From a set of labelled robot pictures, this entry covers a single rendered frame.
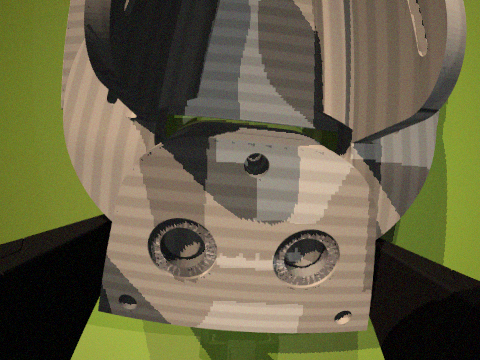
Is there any tan housing plate with two round holes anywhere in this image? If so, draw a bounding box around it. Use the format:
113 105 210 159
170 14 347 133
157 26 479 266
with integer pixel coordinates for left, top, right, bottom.
97 129 377 333

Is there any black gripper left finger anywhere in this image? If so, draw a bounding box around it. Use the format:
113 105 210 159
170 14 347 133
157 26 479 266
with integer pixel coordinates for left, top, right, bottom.
0 213 112 360

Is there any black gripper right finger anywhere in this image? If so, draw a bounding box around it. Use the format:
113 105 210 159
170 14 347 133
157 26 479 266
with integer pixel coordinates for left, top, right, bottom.
369 237 480 360

